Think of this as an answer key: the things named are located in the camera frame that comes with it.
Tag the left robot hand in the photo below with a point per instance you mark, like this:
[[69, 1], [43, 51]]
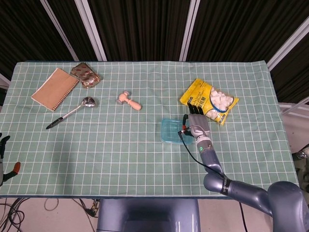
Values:
[[2, 174]]

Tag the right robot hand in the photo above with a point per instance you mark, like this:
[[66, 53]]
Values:
[[198, 124]]

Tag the teal plastic lid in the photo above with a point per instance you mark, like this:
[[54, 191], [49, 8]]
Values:
[[171, 130]]

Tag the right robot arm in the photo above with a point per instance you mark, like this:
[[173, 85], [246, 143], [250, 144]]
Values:
[[241, 191]]

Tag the yellow marshmallow bag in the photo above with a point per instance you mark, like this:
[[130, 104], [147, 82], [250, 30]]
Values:
[[217, 101]]

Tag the small wooden toy hammer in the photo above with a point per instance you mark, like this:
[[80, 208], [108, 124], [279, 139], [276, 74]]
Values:
[[132, 104]]

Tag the green checked tablecloth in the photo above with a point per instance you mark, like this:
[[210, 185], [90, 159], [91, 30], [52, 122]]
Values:
[[108, 154]]

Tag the white metal rack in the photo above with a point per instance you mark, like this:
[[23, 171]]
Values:
[[293, 106]]

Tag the brown spiral notebook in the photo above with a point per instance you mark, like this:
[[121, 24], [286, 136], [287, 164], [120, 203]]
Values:
[[54, 89]]

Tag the grey-blue robot torso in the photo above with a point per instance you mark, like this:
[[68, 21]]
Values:
[[148, 215]]

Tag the crinkled silver object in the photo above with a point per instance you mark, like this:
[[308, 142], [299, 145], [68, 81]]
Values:
[[303, 154]]

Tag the black pleated curtain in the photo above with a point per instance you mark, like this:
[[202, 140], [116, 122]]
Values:
[[144, 29]]

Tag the gold foil snack packet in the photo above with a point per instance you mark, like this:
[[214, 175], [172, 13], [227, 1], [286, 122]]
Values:
[[85, 75]]

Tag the thin white frame post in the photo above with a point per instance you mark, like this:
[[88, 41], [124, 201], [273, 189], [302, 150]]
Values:
[[59, 29]]

